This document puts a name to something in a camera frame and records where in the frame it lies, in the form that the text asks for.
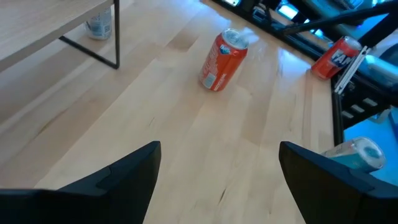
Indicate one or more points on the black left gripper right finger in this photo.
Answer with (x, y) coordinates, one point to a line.
(342, 202)

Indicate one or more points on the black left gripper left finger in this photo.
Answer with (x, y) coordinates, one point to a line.
(93, 202)

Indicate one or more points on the orange Fanta can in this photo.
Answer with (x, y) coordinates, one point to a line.
(220, 62)
(332, 59)

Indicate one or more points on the silver blue slim can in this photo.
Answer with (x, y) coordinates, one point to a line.
(99, 26)

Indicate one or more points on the teal white slim can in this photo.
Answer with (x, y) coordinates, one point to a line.
(363, 155)

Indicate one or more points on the black control box white labels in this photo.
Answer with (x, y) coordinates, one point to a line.
(363, 115)

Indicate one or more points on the long aluminium bracket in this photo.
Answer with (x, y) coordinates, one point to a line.
(351, 71)

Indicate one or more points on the wooden shelf black metal frame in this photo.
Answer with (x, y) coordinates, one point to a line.
(37, 25)

